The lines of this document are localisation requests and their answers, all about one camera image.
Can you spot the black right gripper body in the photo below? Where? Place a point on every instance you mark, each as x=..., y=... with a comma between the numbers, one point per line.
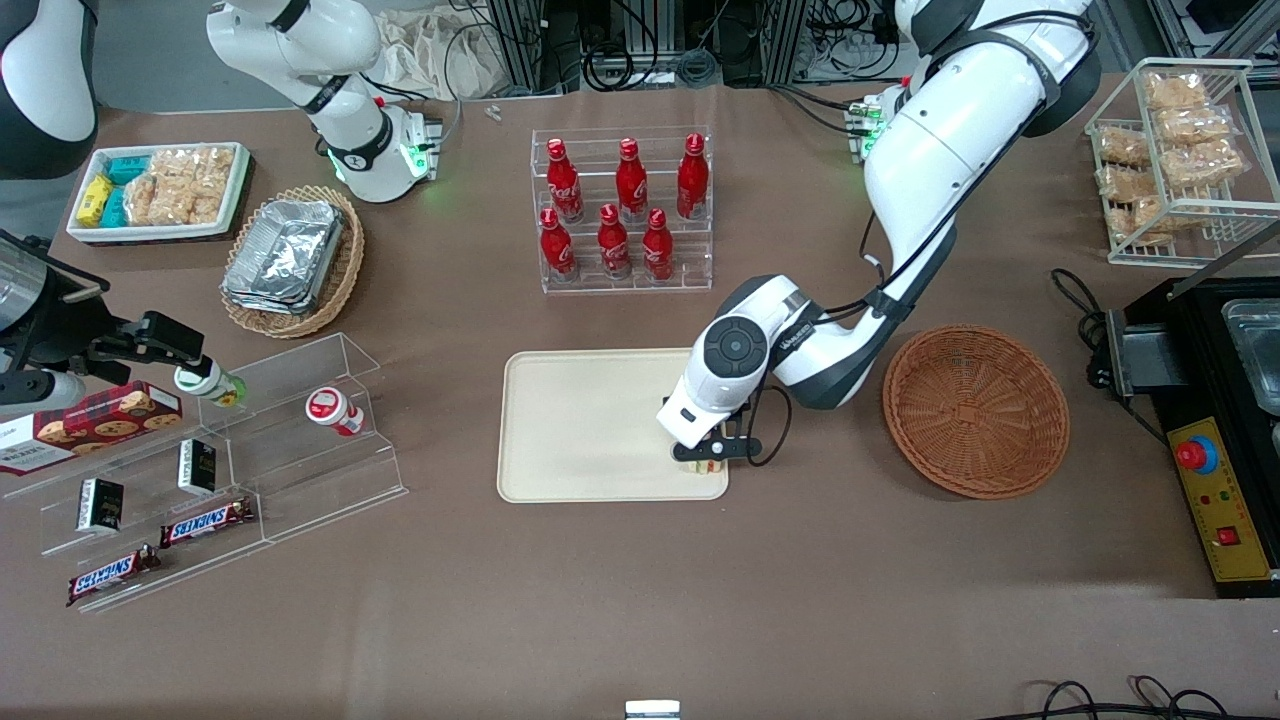
x=62, y=343

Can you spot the triangular sandwich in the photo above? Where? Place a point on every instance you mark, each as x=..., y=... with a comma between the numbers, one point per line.
x=706, y=467

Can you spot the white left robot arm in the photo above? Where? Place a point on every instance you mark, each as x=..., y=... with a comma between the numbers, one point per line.
x=930, y=170

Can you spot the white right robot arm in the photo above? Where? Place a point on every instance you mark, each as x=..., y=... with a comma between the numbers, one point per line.
x=350, y=60

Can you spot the white rectangular snack tray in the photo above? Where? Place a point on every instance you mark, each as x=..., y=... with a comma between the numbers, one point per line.
x=160, y=233

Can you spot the beige plastic tray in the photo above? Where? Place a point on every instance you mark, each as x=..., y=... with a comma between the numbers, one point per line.
x=585, y=425

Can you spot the light oval wicker basket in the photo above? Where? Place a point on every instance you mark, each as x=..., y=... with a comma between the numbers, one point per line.
x=340, y=275

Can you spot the brown round wicker basket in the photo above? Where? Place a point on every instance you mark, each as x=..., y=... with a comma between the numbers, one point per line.
x=975, y=410

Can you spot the red tartan cookie box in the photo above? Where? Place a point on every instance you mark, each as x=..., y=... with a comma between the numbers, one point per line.
x=100, y=420

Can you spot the white bottle with green cap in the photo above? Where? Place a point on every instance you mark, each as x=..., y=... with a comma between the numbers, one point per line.
x=215, y=385

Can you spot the small black box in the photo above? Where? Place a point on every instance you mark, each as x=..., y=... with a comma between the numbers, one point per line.
x=101, y=505
x=197, y=467

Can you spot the teal snack packet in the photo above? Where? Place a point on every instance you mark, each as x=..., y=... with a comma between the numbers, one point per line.
x=114, y=208
x=128, y=168

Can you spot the clear rice cracker packet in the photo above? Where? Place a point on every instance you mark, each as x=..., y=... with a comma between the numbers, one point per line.
x=190, y=205
x=195, y=165
x=142, y=200

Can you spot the yellow snack packet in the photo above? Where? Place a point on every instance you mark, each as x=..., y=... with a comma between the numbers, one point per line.
x=95, y=200

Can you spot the stacked aluminium foil trays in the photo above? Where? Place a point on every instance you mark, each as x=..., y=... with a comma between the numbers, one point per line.
x=285, y=255

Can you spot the white bottle with red cap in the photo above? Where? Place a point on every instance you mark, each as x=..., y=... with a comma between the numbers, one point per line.
x=332, y=410

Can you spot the Snickers chocolate bar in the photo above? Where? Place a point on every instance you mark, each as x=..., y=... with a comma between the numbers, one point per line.
x=205, y=521
x=110, y=575

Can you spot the clear acrylic stepped shelf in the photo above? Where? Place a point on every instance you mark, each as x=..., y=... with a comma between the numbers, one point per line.
x=300, y=470

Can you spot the clear acrylic bottle rack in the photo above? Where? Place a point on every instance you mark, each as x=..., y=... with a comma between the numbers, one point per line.
x=690, y=255

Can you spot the red cola bottle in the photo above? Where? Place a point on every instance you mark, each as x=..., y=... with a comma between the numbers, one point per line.
x=564, y=185
x=693, y=180
x=657, y=250
x=631, y=185
x=557, y=250
x=614, y=248

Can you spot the beige crumpled cloth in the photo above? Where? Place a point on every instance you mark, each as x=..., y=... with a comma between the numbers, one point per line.
x=430, y=55

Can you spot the clear fried snack packet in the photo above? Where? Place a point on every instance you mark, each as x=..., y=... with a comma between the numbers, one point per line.
x=1200, y=165
x=1122, y=147
x=1125, y=183
x=1195, y=125
x=1135, y=220
x=1175, y=92

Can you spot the black appliance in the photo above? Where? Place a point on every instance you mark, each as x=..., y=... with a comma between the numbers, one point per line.
x=1200, y=335

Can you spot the yellow emergency stop control box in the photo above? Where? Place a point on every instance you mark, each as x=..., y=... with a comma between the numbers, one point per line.
x=1225, y=500

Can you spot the steel pan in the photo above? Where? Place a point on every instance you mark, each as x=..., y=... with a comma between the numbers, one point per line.
x=1255, y=355

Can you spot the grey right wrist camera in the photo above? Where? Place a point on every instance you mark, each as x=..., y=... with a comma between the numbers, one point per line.
x=40, y=393

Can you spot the aluminium profile frame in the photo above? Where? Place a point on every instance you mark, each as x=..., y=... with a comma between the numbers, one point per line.
x=515, y=45
x=787, y=40

